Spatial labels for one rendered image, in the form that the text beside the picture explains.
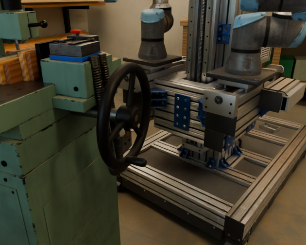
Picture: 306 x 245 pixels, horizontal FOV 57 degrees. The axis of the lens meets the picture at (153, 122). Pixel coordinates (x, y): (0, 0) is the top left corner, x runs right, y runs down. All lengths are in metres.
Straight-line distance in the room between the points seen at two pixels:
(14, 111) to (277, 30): 0.93
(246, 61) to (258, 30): 0.12
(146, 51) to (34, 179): 0.90
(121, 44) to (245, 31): 3.56
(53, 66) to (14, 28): 0.16
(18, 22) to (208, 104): 0.71
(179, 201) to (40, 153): 0.87
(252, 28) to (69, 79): 0.73
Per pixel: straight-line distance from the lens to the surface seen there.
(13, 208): 0.85
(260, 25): 1.19
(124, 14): 4.54
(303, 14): 0.91
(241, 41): 1.19
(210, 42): 1.38
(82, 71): 0.72
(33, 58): 0.83
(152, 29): 1.44
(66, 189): 0.91
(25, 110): 0.72
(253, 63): 1.21
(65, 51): 0.75
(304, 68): 3.54
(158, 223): 1.60
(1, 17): 0.90
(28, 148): 0.75
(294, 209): 1.86
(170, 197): 1.49
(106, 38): 4.75
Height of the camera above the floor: 1.11
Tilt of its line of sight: 24 degrees down
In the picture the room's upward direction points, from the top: straight up
